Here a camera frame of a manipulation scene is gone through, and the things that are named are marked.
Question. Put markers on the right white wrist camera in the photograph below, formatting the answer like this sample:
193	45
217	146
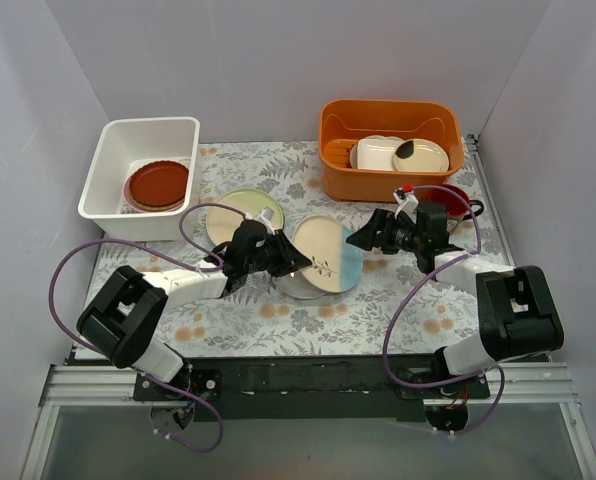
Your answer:
407	201

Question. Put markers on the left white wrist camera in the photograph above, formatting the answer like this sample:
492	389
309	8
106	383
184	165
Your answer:
265	216

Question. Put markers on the red and black mug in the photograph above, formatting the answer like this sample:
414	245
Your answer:
459	206

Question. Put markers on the red-brown scalloped plate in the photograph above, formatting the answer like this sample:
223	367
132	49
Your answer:
159	183

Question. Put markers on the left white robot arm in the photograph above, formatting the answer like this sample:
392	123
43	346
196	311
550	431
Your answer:
120	322

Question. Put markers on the aluminium frame rail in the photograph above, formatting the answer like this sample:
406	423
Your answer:
541	381

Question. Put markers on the cream green floral plate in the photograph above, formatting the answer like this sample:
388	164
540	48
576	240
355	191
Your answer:
222	223

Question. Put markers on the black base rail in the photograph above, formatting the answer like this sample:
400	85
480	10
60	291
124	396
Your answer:
310	387

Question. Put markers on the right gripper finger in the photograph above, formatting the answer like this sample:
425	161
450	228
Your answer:
366	239
381	219

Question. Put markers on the white plastic bin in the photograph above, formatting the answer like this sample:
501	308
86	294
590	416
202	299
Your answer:
124	146

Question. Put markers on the white rectangular dish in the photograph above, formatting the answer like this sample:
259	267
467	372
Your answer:
375	152

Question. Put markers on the woven bamboo pattern plate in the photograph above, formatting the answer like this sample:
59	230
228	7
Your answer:
150	208

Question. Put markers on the white fluted deep plate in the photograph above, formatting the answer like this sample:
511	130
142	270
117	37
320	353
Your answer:
297	286

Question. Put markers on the cream and blue plate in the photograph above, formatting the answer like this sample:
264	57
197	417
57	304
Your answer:
336	266

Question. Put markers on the orange plastic bin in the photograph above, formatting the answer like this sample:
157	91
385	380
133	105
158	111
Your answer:
343	122

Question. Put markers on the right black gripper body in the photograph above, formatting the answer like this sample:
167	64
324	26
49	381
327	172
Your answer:
383	232

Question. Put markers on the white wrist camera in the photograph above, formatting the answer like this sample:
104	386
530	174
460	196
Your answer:
265	216
407	201

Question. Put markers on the floral patterned table mat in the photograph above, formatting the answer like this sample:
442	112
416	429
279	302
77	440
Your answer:
391	307

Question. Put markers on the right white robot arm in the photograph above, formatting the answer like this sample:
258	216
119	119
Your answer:
516	312

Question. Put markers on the cream plate with black mark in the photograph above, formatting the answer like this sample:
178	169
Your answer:
420	156

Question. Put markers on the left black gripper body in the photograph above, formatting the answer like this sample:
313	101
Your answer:
276	253

